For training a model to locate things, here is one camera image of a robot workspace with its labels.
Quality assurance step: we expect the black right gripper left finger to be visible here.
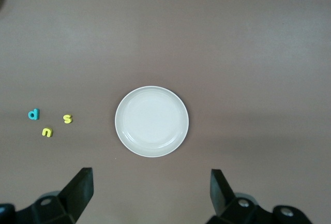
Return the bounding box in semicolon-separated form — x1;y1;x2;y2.
0;167;94;224

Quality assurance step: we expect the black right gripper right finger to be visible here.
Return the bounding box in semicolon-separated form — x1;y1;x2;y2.
206;169;313;224

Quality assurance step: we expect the teal foam letter d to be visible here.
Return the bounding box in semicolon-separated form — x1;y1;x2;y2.
27;108;40;120

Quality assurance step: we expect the beige brown plate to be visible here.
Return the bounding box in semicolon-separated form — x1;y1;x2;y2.
115;86;189;158

